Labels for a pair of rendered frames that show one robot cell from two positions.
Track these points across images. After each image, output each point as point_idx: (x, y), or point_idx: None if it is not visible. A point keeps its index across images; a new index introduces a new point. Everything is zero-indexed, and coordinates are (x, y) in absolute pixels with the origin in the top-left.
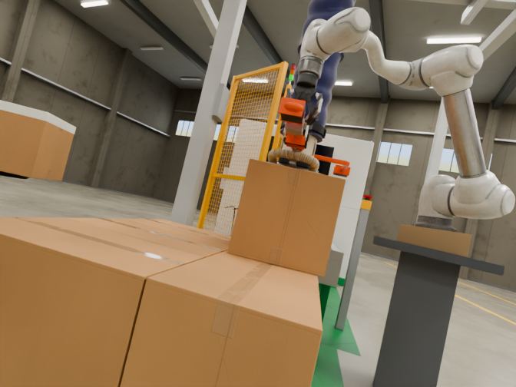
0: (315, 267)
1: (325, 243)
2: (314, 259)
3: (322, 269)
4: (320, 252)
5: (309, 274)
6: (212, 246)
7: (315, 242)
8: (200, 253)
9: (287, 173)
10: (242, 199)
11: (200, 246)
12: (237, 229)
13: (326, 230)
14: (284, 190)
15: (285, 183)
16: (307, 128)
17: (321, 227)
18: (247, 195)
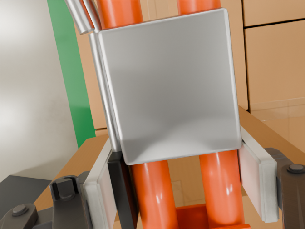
0: (99, 138)
1: (80, 155)
2: (100, 141)
3: (89, 141)
4: (90, 148)
5: (106, 130)
6: (277, 129)
7: (99, 151)
8: (261, 40)
9: (186, 194)
10: (269, 131)
11: (283, 92)
12: (242, 115)
13: (76, 164)
14: (179, 169)
15: (183, 177)
16: (102, 152)
17: (86, 163)
18: (263, 137)
